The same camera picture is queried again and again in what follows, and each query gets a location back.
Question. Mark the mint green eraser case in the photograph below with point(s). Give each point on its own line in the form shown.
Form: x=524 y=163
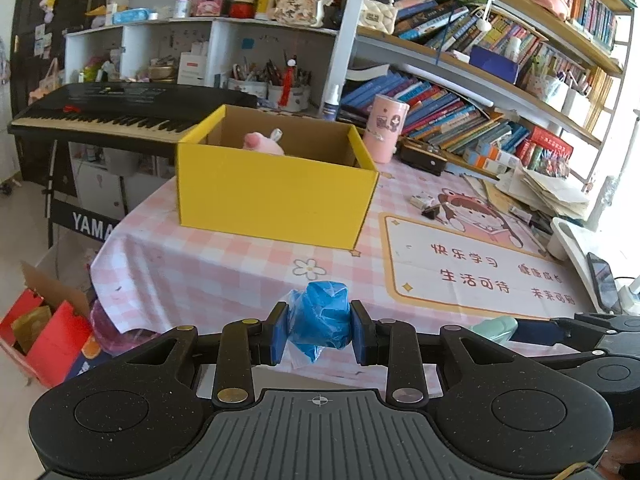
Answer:
x=498 y=330

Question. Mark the pink plush toy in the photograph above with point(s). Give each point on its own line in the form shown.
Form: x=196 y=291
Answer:
x=257 y=142

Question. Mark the white desk lamp base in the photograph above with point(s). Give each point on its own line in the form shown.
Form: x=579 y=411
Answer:
x=564 y=246

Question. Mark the stack of loose papers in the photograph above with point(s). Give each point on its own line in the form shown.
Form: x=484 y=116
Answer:
x=553 y=196

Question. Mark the white quilted handbag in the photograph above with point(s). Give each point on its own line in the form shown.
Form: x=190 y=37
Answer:
x=378 y=15

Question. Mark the pink checkered desk mat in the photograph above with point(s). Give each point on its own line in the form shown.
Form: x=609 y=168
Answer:
x=153 y=274

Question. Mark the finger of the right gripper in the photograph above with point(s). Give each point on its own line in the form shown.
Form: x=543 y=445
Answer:
x=572 y=333

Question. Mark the black Yamaha keyboard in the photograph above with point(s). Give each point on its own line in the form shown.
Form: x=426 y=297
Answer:
x=131 y=116

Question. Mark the brown black pencil sharpener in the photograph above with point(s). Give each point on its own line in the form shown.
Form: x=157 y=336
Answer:
x=420 y=155

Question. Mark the white spray bottle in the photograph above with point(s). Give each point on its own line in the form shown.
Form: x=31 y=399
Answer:
x=331 y=104

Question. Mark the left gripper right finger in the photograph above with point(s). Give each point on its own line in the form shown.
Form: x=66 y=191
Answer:
x=395 y=346

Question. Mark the pink cylindrical canister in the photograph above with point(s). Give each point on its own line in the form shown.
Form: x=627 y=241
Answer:
x=385 y=123

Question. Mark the black binder clip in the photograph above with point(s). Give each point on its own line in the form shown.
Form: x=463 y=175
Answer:
x=431 y=212

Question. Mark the red book box set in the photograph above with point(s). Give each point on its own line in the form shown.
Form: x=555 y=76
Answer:
x=549 y=141

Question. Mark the blue dinosaur toy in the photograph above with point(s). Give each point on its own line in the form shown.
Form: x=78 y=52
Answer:
x=318 y=319

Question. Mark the red tassel charm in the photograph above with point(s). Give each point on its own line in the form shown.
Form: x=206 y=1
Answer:
x=288 y=82

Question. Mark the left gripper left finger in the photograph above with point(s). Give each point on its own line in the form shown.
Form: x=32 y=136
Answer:
x=244 y=345

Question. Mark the white red small box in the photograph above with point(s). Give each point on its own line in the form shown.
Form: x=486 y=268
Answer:
x=423 y=201

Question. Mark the black smartphone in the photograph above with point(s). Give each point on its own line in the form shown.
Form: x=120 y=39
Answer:
x=604 y=285

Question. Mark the yellow cardboard box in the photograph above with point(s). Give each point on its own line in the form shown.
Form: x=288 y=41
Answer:
x=317 y=193

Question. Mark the dark blue storage box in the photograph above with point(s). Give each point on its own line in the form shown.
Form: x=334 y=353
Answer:
x=494 y=64

